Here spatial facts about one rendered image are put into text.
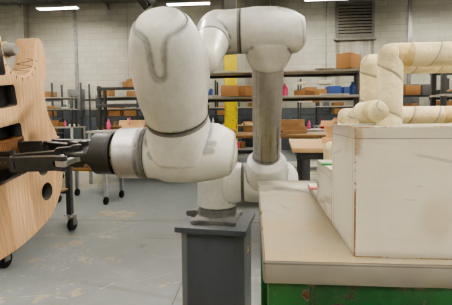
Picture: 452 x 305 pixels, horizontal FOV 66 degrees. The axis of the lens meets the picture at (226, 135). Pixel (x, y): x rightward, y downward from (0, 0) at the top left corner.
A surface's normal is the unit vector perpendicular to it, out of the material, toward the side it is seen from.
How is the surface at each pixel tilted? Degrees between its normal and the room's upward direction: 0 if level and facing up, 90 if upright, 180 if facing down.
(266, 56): 129
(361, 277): 90
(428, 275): 90
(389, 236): 90
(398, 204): 90
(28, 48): 79
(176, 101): 121
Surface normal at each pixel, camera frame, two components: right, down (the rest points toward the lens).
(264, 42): -0.07, 0.72
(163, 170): -0.13, 0.55
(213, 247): -0.21, 0.05
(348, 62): -0.68, 0.04
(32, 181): 1.00, -0.02
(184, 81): 0.50, 0.44
